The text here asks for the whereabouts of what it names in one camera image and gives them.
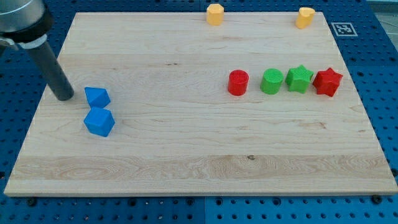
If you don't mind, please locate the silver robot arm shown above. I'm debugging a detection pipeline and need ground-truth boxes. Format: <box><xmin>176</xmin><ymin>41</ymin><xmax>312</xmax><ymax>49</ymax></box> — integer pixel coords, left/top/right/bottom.
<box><xmin>1</xmin><ymin>0</ymin><xmax>54</xmax><ymax>51</ymax></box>

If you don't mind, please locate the yellow hexagon block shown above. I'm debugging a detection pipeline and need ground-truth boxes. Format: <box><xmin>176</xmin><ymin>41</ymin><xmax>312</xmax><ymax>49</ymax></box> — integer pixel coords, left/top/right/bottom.
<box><xmin>206</xmin><ymin>4</ymin><xmax>224</xmax><ymax>26</ymax></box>

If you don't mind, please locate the blue triangle block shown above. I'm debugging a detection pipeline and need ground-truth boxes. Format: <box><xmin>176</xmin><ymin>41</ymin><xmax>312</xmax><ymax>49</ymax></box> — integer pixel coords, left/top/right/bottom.
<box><xmin>85</xmin><ymin>86</ymin><xmax>111</xmax><ymax>108</ymax></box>

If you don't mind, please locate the wooden board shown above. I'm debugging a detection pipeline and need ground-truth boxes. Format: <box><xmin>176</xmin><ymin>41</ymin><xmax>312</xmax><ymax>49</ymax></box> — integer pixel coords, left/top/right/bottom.
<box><xmin>4</xmin><ymin>12</ymin><xmax>397</xmax><ymax>197</ymax></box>

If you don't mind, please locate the red cylinder block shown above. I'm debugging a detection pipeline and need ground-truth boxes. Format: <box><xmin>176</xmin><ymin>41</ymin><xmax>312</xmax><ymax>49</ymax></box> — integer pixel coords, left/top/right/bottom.
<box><xmin>228</xmin><ymin>70</ymin><xmax>249</xmax><ymax>96</ymax></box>

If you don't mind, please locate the green cylinder block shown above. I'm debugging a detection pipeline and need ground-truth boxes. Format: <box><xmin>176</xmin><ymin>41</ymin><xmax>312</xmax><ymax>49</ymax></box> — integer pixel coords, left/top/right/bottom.
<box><xmin>260</xmin><ymin>68</ymin><xmax>284</xmax><ymax>95</ymax></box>

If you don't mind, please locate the blue cube block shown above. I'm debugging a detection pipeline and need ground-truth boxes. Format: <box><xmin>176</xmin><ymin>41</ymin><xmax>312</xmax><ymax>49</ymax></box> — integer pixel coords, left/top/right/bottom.
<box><xmin>83</xmin><ymin>107</ymin><xmax>115</xmax><ymax>137</ymax></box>

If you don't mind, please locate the green star block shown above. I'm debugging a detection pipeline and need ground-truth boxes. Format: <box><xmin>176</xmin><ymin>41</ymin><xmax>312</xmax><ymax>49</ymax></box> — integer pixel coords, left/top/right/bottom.
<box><xmin>285</xmin><ymin>65</ymin><xmax>314</xmax><ymax>94</ymax></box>

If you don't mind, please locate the red star block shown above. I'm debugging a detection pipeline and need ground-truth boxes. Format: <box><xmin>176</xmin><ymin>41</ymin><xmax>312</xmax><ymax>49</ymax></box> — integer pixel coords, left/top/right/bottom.
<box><xmin>312</xmin><ymin>68</ymin><xmax>343</xmax><ymax>97</ymax></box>

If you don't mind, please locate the yellow heart block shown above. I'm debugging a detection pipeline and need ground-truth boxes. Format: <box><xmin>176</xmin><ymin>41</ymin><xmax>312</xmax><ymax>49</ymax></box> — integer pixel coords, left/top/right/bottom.
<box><xmin>295</xmin><ymin>7</ymin><xmax>316</xmax><ymax>29</ymax></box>

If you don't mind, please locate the white fiducial marker tag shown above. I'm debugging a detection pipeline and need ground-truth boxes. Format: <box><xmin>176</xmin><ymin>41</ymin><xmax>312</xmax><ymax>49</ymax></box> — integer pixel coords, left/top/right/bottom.
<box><xmin>331</xmin><ymin>22</ymin><xmax>358</xmax><ymax>37</ymax></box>

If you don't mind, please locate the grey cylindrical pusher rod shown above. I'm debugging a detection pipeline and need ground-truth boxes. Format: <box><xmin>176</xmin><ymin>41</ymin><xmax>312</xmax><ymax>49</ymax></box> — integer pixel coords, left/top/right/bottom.
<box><xmin>27</xmin><ymin>41</ymin><xmax>74</xmax><ymax>101</ymax></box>

